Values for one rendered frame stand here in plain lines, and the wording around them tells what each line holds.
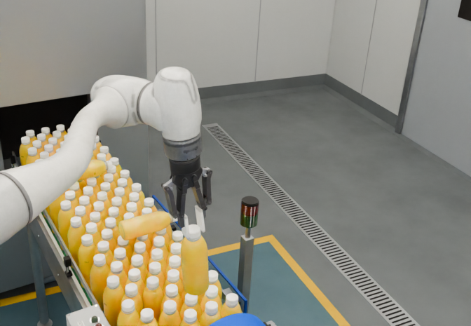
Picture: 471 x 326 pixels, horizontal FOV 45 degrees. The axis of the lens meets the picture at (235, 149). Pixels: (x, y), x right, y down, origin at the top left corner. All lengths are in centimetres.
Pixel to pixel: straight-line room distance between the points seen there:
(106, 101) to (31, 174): 38
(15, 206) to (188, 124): 47
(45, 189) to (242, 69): 536
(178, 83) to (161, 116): 9
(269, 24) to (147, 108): 502
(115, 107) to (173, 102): 14
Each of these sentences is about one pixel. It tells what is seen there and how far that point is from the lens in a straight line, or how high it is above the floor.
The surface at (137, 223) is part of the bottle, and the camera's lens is 204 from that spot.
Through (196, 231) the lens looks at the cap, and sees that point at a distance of 147.
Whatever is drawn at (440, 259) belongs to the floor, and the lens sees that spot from 415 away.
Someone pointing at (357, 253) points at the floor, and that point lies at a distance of 400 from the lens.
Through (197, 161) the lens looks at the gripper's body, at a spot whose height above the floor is 170.
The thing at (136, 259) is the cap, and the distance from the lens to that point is 199.
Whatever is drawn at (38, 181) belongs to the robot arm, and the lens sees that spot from 98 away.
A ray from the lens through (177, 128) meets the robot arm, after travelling 127.
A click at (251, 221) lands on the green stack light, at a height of 119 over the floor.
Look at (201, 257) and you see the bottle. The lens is 151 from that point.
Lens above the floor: 233
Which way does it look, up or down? 27 degrees down
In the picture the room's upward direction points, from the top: 3 degrees clockwise
